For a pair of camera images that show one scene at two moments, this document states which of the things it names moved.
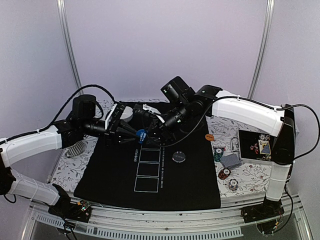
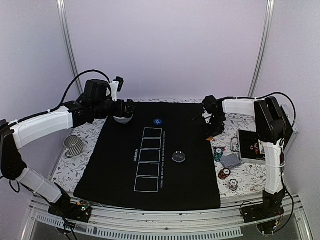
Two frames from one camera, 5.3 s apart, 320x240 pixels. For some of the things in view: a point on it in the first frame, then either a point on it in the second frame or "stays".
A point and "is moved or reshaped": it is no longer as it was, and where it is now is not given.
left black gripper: x=120 y=133 → x=121 y=113
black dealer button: x=179 y=157 stays
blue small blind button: x=142 y=134 is moved or reshaped
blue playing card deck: x=231 y=161 stays
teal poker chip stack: x=218 y=154 stays
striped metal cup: x=75 y=149 stays
